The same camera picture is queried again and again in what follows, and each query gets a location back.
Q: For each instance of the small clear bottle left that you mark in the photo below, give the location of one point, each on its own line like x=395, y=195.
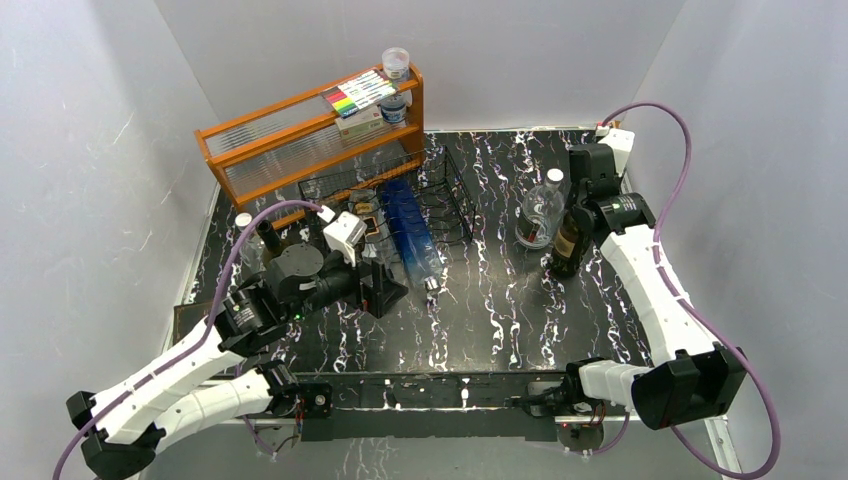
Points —
x=252, y=250

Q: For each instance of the white cardboard box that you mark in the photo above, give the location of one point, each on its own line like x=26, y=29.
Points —
x=363, y=122

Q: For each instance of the blue glass bottle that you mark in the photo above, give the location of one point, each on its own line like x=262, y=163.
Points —
x=411, y=235

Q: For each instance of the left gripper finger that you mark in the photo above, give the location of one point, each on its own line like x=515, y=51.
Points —
x=381, y=275
x=383, y=294

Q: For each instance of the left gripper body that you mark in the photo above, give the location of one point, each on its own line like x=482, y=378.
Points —
x=370, y=300

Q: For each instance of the dark book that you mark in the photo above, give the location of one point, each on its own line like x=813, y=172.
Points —
x=186, y=317

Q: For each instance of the olive green wine bottle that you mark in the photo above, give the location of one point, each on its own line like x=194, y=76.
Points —
x=569, y=248

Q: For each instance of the clear bottle white cap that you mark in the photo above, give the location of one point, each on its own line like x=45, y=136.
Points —
x=541, y=211

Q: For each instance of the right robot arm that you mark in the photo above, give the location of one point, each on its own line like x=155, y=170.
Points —
x=694, y=375

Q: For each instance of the marker pen set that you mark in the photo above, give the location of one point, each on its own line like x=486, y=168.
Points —
x=360, y=92

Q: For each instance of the clear whisky bottle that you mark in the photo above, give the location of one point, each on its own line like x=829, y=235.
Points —
x=378, y=243

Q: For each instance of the clear plastic jar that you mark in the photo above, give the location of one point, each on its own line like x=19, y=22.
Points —
x=395, y=64

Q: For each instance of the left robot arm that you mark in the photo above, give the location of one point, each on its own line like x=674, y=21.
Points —
x=124, y=428

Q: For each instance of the black wire wine rack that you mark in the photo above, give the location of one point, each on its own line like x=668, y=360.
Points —
x=435, y=179

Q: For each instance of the dark green wine bottle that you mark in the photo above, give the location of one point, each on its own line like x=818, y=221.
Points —
x=273, y=243

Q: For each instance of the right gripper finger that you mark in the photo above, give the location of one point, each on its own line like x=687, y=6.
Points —
x=585, y=218
x=573, y=196

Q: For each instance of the orange wooden shelf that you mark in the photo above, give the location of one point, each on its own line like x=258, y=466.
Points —
x=261, y=156

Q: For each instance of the blue label jar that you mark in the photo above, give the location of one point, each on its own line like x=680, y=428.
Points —
x=393, y=109

